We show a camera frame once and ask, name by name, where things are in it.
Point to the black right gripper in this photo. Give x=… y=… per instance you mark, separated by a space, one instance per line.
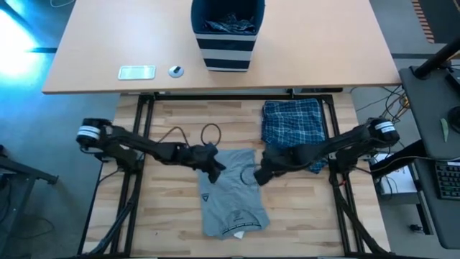
x=284 y=160

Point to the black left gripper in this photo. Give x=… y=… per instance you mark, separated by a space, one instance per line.
x=201 y=156

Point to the grey garment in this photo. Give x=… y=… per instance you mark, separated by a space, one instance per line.
x=230 y=201

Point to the blue plaid pants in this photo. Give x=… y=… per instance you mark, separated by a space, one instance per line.
x=294 y=122

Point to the navy striped fabric laundry bin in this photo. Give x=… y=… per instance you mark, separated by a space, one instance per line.
x=226 y=54

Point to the dark garment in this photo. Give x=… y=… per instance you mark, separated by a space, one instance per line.
x=230 y=26

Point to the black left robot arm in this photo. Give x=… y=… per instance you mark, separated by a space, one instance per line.
x=136 y=144

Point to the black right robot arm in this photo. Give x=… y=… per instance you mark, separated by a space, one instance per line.
x=345 y=142

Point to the round silver desk grommet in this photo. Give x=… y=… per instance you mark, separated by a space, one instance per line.
x=176 y=71

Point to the pale rectangular plate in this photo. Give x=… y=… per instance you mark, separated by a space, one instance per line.
x=136 y=72

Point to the white papers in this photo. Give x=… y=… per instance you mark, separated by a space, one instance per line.
x=399 y=183

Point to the black desk leg bar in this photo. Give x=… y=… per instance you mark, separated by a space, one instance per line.
x=402 y=160

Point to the dark grey side desk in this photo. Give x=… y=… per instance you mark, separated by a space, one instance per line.
x=427 y=108

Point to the beige desk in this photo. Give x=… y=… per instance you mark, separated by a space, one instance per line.
x=90 y=36

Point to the black keyboard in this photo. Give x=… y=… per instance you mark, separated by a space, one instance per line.
x=449 y=181

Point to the small green leaf-shaped item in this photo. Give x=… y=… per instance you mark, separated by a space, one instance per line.
x=445 y=129

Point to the black metal stand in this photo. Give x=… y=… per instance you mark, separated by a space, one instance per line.
x=21 y=170

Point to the black round pole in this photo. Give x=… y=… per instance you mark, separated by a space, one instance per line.
x=436 y=59

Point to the orange black striped strip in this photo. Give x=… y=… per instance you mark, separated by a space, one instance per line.
x=422 y=18

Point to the silver corner bracket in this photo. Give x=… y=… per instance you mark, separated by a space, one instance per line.
x=331 y=155

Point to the black aluminium table frame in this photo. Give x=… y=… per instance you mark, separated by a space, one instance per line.
x=179 y=96

